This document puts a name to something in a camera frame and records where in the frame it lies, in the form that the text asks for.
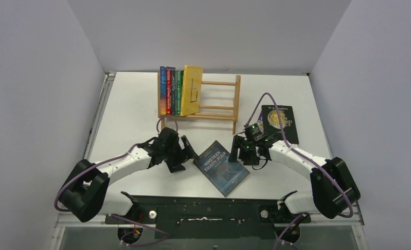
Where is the Little Women book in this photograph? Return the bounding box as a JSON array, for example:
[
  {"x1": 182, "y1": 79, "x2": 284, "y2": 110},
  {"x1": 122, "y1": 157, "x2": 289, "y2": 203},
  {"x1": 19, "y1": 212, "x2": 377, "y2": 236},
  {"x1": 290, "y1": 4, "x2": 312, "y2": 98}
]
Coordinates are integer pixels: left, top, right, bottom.
[{"x1": 171, "y1": 68, "x2": 176, "y2": 116}]

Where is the yellow Little Prince book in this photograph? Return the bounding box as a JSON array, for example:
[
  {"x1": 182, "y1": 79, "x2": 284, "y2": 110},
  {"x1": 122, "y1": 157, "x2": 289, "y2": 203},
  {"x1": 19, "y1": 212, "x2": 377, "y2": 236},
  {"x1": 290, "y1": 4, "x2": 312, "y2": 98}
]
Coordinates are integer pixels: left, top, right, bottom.
[{"x1": 180, "y1": 65, "x2": 203, "y2": 116}]

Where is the blue Jane Eyre book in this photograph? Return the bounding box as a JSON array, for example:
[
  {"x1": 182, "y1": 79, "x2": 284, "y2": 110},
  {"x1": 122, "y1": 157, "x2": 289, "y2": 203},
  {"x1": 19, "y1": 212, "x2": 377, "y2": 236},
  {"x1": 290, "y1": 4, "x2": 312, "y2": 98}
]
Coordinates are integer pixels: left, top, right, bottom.
[{"x1": 159, "y1": 66, "x2": 167, "y2": 116}]

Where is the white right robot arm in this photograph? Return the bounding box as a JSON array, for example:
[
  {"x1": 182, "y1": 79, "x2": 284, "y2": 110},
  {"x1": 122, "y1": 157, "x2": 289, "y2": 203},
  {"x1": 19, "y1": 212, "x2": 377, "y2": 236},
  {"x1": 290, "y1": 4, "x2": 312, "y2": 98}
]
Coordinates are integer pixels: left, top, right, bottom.
[{"x1": 229, "y1": 124, "x2": 361, "y2": 222}]

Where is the green 104-Storey Treehouse book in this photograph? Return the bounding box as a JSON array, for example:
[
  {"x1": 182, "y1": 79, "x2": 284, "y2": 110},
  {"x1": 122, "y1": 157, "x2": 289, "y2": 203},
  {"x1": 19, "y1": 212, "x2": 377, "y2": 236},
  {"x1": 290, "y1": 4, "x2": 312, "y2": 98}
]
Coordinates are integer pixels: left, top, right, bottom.
[{"x1": 175, "y1": 70, "x2": 184, "y2": 116}]

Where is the dark blue bottom book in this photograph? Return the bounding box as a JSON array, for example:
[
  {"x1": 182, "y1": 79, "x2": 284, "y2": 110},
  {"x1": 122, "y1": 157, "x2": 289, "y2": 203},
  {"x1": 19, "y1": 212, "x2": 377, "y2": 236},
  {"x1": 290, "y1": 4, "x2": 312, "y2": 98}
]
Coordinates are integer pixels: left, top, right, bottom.
[{"x1": 193, "y1": 141, "x2": 250, "y2": 197}]

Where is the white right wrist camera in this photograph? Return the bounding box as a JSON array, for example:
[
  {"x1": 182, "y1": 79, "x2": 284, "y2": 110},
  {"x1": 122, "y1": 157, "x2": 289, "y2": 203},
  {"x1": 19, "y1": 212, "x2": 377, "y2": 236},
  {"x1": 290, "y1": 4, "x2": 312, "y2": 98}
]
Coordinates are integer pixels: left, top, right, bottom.
[{"x1": 244, "y1": 123, "x2": 264, "y2": 141}]

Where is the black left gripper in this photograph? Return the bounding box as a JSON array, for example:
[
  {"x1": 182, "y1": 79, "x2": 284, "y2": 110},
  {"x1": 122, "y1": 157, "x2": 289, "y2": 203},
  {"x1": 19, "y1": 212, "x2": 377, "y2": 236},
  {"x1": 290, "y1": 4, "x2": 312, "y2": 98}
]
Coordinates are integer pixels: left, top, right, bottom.
[{"x1": 163, "y1": 136, "x2": 199, "y2": 173}]

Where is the aluminium frame rail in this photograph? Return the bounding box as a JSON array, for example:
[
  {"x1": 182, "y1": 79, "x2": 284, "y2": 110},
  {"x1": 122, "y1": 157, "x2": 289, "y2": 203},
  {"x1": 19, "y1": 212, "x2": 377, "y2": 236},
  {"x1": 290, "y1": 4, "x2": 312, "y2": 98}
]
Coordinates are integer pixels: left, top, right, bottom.
[{"x1": 309, "y1": 202, "x2": 365, "y2": 227}]

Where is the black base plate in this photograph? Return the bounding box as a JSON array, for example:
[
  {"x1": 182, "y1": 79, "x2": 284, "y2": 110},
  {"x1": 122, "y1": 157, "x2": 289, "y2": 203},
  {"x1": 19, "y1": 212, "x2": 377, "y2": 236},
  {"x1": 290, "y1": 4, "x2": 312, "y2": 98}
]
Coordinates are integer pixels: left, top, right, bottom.
[{"x1": 105, "y1": 196, "x2": 311, "y2": 246}]

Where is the red 13-Storey Treehouse book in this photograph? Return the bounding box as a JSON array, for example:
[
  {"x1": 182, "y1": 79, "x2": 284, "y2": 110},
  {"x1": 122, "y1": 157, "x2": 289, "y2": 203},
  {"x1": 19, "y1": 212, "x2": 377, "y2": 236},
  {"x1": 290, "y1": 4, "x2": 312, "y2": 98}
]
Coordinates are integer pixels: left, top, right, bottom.
[{"x1": 166, "y1": 67, "x2": 173, "y2": 116}]

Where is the black Moon and Sixpence book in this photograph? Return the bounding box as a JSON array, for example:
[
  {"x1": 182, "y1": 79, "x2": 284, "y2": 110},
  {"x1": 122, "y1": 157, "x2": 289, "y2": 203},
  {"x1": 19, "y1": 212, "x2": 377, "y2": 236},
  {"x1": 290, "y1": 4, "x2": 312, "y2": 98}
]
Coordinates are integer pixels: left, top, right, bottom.
[{"x1": 261, "y1": 105, "x2": 299, "y2": 145}]

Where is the purple Treehouse book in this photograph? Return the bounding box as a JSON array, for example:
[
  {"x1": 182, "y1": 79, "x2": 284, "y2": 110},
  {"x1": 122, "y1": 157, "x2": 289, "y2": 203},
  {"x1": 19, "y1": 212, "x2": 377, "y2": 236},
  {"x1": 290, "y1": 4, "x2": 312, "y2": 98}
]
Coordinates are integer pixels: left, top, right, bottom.
[{"x1": 256, "y1": 111, "x2": 265, "y2": 133}]

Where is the wooden book rack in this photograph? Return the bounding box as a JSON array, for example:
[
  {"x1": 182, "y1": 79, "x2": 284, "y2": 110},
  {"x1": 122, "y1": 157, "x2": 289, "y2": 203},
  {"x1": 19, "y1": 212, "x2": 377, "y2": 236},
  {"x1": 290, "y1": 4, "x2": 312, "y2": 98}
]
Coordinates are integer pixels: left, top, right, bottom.
[{"x1": 157, "y1": 75, "x2": 241, "y2": 134}]

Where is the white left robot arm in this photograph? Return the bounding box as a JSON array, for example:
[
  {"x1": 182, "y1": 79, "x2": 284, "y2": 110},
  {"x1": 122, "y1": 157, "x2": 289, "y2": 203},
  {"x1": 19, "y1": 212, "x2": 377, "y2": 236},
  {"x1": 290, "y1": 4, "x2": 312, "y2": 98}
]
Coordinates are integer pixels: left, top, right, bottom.
[{"x1": 54, "y1": 128, "x2": 198, "y2": 223}]

